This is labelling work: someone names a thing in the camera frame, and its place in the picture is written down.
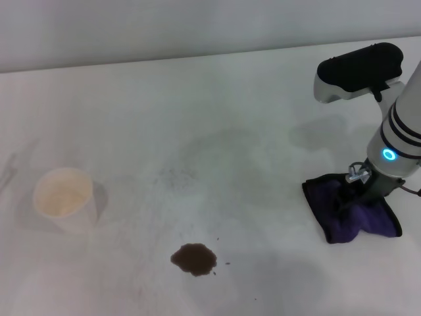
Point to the purple rag with black trim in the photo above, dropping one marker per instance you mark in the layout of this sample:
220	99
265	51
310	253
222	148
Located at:
375	219

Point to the white paper cup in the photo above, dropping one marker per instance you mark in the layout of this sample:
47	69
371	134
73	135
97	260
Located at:
64	200

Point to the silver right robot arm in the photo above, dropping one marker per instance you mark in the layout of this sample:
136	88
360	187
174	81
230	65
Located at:
404	118

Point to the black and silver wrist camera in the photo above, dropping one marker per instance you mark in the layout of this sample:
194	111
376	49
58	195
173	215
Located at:
358	70

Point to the brown liquid stain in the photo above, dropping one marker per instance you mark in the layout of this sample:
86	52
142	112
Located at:
194	259

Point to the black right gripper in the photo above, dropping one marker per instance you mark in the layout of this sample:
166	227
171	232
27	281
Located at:
380	186

